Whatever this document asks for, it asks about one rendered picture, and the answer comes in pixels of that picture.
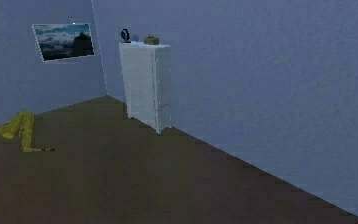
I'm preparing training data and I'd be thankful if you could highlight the small olive brown box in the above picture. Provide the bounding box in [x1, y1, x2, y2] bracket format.
[143, 32, 161, 46]

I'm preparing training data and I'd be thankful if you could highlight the white chest of drawers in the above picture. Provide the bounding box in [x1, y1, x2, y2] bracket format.
[118, 41, 173, 135]

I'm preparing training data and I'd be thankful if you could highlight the small black round object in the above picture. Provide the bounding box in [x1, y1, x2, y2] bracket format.
[120, 28, 132, 44]

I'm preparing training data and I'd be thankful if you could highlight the framed mountain sky picture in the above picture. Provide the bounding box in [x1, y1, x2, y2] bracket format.
[31, 22, 96, 63]

